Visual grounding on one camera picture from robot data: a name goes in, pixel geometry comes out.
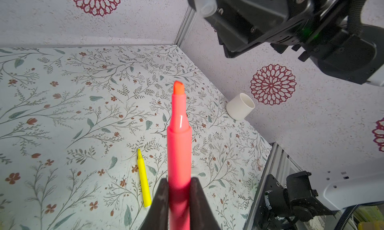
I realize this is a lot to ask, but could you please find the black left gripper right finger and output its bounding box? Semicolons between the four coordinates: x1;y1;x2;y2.
190;177;221;230

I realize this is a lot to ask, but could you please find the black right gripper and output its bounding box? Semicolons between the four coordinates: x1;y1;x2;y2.
206;0;384;85

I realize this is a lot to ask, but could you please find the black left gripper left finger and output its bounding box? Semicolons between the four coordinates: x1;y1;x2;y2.
139;179;169;230

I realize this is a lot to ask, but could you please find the pink highlighter pen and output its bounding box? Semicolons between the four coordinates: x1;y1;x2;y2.
167;81;192;230

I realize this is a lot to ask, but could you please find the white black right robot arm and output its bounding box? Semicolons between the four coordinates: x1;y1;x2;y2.
188;0;384;229

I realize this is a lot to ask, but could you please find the yellow highlighter right of pile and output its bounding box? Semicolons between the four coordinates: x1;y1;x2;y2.
138;149;152;208

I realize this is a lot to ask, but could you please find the white mug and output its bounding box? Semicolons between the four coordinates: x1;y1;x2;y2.
226;93;255;121

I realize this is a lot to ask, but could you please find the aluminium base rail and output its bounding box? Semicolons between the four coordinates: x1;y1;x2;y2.
243;142;302;230

